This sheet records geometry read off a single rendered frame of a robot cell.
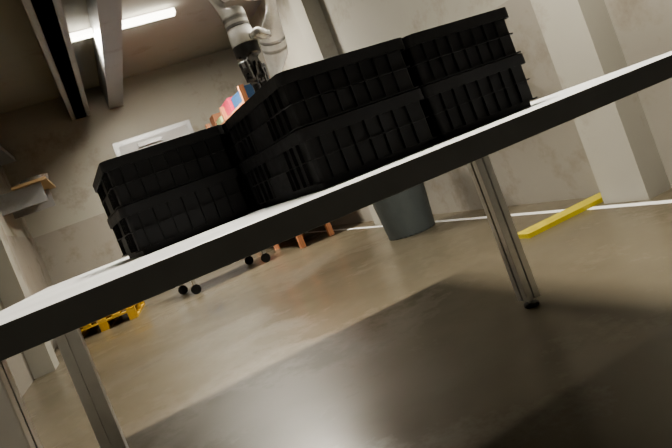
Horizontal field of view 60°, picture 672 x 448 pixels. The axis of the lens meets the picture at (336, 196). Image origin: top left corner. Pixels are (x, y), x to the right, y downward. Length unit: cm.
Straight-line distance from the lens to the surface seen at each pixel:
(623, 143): 335
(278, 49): 212
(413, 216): 469
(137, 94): 906
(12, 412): 88
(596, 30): 334
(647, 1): 328
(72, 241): 880
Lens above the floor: 73
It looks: 3 degrees down
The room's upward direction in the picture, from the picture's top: 21 degrees counter-clockwise
